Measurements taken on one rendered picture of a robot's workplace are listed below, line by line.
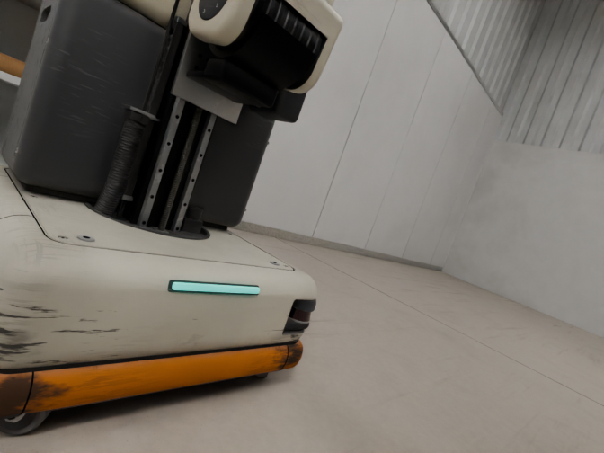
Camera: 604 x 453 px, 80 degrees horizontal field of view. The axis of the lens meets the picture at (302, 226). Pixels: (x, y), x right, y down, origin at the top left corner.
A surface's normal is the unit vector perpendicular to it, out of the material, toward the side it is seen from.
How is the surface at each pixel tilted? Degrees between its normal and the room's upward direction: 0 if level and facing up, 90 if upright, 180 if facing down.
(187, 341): 90
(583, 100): 90
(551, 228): 90
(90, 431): 0
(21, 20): 90
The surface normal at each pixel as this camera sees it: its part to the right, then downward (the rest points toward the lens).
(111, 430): 0.33, -0.94
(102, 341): 0.67, 0.30
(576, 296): -0.66, -0.17
